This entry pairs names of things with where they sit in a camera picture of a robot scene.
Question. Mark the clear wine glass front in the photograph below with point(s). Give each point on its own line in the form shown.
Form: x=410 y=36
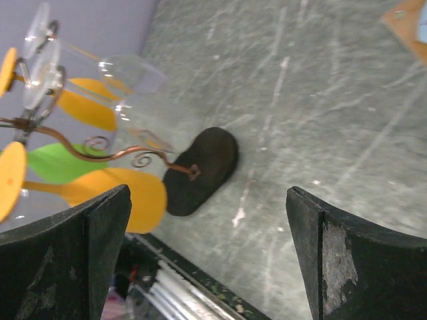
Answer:
x=137 y=114

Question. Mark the metal wine glass rack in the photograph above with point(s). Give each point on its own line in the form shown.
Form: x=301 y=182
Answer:
x=199 y=152

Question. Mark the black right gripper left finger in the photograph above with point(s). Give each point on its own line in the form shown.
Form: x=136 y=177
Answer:
x=60 y=267

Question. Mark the wooden picture coaster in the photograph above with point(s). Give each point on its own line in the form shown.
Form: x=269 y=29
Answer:
x=407 y=21

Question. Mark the clear wine glass back left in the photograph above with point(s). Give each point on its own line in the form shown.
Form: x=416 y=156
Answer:
x=121 y=74

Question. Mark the orange plastic wine glass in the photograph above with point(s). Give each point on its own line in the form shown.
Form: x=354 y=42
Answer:
x=145 y=201

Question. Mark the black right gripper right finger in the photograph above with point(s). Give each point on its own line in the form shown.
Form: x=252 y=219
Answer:
x=353 y=268

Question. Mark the clear wine glass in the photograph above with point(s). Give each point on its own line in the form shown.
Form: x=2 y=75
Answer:
x=121 y=74
x=137 y=114

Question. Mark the green plastic wine glass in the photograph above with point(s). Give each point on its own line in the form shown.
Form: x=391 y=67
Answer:
x=53 y=163

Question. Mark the aluminium rail front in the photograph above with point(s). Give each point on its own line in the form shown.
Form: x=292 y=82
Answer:
x=177 y=288

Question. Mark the orange wine glass far left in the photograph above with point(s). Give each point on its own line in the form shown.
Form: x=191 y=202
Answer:
x=87 y=100

